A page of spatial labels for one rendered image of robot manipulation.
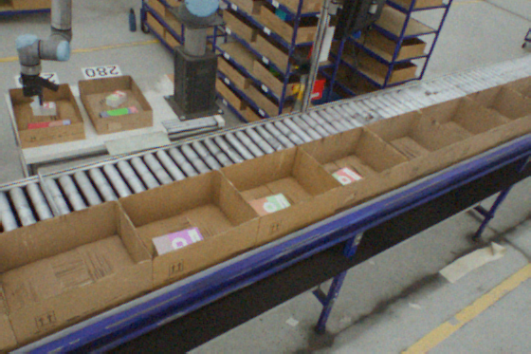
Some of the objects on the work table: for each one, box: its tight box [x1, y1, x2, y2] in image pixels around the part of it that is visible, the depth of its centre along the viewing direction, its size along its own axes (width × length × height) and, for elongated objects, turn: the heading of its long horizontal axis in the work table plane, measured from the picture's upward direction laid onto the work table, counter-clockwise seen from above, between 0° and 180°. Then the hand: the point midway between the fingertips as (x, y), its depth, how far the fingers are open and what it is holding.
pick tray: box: [78, 75, 153, 136], centre depth 244 cm, size 28×38×10 cm
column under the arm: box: [163, 45, 224, 121], centre depth 253 cm, size 26×26×33 cm
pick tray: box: [8, 84, 86, 149], centre depth 228 cm, size 28×38×10 cm
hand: (44, 107), depth 233 cm, fingers closed on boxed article, 6 cm apart
